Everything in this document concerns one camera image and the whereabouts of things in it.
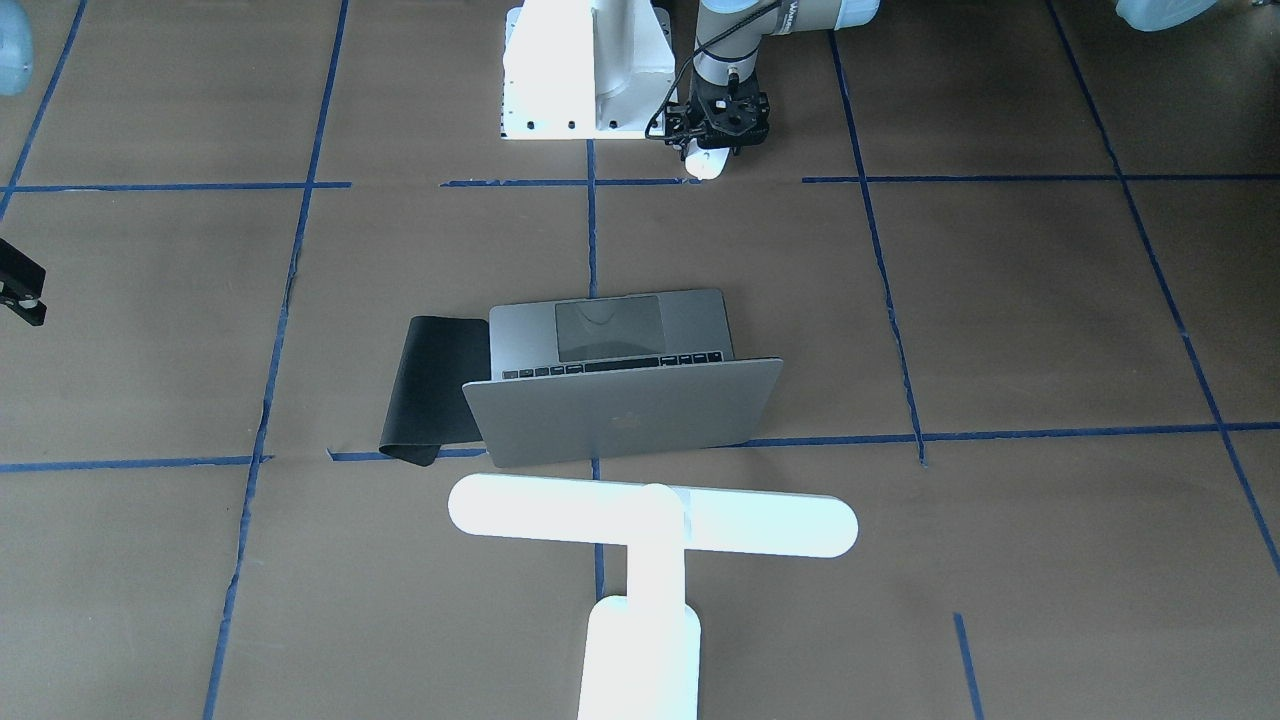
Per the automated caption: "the white computer mouse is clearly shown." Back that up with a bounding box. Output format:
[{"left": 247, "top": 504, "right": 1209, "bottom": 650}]
[{"left": 684, "top": 146, "right": 731, "bottom": 181}]

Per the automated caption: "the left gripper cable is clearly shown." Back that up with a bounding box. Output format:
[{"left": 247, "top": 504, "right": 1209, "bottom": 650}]
[{"left": 645, "top": 0, "right": 786, "bottom": 141}]

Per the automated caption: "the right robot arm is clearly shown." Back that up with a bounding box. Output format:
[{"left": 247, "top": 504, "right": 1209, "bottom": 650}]
[{"left": 1, "top": 1, "right": 47, "bottom": 327}]

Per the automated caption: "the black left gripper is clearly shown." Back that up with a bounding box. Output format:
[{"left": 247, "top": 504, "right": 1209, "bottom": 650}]
[{"left": 664, "top": 88, "right": 771, "bottom": 159}]

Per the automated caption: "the white desk lamp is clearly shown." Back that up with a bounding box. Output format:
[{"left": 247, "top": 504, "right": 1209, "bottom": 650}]
[{"left": 448, "top": 473, "right": 859, "bottom": 719}]

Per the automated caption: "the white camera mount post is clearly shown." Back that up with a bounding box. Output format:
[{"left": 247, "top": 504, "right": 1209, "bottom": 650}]
[{"left": 500, "top": 1, "right": 675, "bottom": 141}]

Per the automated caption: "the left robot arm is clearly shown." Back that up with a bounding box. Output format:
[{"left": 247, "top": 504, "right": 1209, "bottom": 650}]
[{"left": 667, "top": 1, "right": 1225, "bottom": 183}]

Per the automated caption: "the grey laptop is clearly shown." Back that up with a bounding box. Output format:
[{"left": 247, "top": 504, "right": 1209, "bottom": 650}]
[{"left": 462, "top": 288, "right": 785, "bottom": 468}]

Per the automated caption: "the black mouse pad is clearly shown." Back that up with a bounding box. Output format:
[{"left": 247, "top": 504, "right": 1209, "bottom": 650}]
[{"left": 378, "top": 315, "right": 492, "bottom": 468}]

